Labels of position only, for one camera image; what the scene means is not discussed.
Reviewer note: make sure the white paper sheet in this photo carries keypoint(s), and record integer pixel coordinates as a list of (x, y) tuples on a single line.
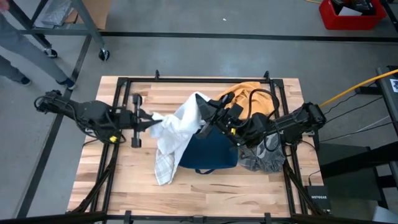
[(348, 12)]

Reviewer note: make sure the navy blue fabric bin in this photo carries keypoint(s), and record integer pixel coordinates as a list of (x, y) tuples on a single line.
[(211, 152)]

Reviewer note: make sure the person's hand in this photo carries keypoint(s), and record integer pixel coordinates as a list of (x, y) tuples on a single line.
[(3, 5)]

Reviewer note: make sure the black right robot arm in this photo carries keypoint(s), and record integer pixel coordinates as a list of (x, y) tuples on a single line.
[(298, 119)]

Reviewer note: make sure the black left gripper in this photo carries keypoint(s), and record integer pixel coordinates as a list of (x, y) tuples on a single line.
[(136, 119)]

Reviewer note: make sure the white checked towel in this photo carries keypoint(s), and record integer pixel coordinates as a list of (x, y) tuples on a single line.
[(174, 137)]

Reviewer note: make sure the brown cardboard box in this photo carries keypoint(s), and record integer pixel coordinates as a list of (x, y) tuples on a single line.
[(99, 12)]

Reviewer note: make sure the red plastic bin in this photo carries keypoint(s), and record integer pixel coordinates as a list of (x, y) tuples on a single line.
[(351, 22)]

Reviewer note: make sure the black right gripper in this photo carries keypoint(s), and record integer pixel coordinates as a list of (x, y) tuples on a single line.
[(230, 119)]

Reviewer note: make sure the black side desk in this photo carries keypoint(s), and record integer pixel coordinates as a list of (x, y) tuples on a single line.
[(348, 161)]

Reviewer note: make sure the orange yellow towel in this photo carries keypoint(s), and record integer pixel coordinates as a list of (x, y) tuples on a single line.
[(241, 93)]

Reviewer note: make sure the white printed marker tag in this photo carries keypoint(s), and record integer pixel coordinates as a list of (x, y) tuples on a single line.
[(395, 85)]

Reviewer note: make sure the grey checked towel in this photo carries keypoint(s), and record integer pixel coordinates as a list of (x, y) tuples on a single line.
[(264, 160)]

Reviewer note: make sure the black metal beam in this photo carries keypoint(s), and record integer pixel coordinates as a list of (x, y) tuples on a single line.
[(387, 102)]

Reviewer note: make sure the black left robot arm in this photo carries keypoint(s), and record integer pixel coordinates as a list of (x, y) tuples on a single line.
[(90, 113)]

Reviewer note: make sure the grey metal wheeled cart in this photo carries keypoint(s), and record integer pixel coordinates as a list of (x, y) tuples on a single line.
[(88, 21)]

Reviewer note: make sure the person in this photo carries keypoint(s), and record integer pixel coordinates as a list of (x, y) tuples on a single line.
[(31, 51)]

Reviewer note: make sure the black device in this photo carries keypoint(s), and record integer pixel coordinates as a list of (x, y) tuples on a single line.
[(360, 4)]

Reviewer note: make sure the grey wrapped package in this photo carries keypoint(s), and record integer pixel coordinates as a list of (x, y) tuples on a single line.
[(56, 14)]

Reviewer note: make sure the black Netgear network switch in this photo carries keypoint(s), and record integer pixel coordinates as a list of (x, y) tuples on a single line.
[(317, 199)]

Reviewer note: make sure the black metal table frame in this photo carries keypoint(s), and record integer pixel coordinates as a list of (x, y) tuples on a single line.
[(186, 80)]

